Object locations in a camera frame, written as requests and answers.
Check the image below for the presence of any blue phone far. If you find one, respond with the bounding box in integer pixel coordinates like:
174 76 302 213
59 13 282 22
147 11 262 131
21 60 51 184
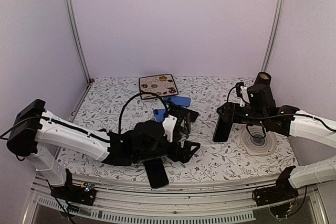
163 96 191 107

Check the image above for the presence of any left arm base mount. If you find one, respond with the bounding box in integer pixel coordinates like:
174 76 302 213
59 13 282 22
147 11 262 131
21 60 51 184
51 168 97 206

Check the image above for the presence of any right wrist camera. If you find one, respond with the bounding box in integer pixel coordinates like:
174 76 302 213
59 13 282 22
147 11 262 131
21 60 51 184
235 82 249 107

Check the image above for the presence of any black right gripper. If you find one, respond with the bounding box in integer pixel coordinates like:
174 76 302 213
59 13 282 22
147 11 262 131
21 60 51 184
218 101 267 127

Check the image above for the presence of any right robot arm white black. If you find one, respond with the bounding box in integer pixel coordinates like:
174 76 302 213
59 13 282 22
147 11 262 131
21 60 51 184
217 84 335 201

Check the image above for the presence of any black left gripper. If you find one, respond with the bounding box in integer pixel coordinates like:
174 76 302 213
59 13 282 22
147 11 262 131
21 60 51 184
134 133 201 164

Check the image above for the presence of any round swirl ceramic plate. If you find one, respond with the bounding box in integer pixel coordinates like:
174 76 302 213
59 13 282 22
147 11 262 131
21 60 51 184
240 125 277 156

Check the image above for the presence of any round wooden base phone stand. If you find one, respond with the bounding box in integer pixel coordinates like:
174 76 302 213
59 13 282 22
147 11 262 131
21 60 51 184
181 112 191 139

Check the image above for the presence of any aluminium frame post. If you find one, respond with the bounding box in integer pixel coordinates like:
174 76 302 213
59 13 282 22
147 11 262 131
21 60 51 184
64 0 91 85
261 0 285 72

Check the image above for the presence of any black gooseneck round-base phone stand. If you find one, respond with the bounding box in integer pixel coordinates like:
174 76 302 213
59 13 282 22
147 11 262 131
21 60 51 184
163 100 183 119

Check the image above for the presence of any blue phone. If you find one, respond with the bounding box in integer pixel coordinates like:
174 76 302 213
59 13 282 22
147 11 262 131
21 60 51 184
153 109 169 122
163 96 191 107

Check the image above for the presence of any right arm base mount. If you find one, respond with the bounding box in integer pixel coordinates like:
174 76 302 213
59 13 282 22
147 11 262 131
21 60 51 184
251 166 299 218

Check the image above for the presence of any black phone front edge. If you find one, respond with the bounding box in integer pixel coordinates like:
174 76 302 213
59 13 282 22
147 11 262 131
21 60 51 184
144 158 169 189

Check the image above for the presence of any black phone on gooseneck stand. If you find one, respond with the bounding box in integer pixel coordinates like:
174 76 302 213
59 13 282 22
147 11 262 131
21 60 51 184
171 106 199 123

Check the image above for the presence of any right aluminium frame post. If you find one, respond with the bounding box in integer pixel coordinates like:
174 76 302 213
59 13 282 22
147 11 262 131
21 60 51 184
261 0 285 72

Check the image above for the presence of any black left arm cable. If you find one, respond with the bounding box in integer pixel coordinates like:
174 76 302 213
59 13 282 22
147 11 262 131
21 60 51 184
118 93 171 135

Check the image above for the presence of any aluminium front rail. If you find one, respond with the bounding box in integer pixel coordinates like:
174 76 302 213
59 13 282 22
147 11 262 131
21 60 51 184
22 174 330 224

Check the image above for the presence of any square floral ceramic plate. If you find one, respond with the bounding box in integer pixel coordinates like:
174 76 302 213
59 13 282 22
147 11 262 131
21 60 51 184
138 74 179 100

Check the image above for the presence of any dark brown cylinder cup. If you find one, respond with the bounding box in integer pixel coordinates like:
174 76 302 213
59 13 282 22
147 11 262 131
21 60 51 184
253 72 271 88

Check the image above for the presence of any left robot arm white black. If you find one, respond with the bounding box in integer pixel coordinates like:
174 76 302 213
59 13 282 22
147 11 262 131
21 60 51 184
1 99 201 200

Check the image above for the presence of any blue phone near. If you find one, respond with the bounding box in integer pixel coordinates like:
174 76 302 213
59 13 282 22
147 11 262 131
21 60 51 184
153 109 169 122

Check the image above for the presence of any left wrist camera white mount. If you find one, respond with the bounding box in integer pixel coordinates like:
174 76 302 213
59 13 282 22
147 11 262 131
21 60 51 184
162 115 177 143

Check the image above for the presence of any left aluminium frame post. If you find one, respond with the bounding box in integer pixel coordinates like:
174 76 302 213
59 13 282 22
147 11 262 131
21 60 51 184
64 0 91 85

